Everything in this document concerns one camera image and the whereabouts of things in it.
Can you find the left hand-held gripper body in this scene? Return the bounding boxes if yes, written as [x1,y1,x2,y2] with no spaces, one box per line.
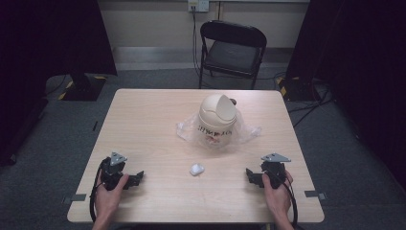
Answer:
[100,151,129,192]

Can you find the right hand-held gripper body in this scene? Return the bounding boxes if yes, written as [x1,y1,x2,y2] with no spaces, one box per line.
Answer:
[259,152,292,190]

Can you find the person's left hand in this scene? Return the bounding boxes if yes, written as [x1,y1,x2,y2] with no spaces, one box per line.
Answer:
[95,172,130,221]

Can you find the person's right hand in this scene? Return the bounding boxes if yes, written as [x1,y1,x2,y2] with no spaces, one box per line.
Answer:
[261,170,294,222]

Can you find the clear plastic bag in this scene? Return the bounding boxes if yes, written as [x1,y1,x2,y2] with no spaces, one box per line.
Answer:
[175,109,263,151]

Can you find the grey tape strip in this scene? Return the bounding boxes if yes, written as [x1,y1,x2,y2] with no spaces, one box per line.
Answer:
[61,193,88,206]
[304,190,327,201]

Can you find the white crumpled paper ball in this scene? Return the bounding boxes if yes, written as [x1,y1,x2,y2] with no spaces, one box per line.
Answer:
[189,162,206,177]

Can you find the beige swing-lid trash can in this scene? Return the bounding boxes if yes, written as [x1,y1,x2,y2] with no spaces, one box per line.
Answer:
[196,93,238,150]

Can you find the black stand base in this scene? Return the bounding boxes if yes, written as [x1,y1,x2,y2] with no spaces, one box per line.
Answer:
[275,76,322,103]
[56,72,108,103]

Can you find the black folding chair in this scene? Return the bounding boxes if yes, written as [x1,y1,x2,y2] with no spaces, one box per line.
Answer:
[198,19,268,90]

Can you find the dark curtain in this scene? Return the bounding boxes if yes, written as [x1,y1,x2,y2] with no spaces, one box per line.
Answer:
[0,0,119,167]
[284,0,406,191]

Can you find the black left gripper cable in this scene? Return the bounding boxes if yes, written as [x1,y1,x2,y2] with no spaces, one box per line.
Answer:
[88,158,111,223]

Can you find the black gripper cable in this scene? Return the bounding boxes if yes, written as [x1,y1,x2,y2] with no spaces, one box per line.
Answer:
[267,171,299,230]
[88,158,111,223]

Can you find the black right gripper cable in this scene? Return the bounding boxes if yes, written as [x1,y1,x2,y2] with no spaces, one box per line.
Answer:
[267,171,299,230]

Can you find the black floor cables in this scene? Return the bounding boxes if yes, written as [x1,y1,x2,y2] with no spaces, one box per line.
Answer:
[255,70,334,128]

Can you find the black wall power cable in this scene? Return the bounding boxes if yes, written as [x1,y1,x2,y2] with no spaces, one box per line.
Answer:
[191,5,205,78]

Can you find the white wall socket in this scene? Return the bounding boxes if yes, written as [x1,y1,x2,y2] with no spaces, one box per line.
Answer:
[187,0,211,13]

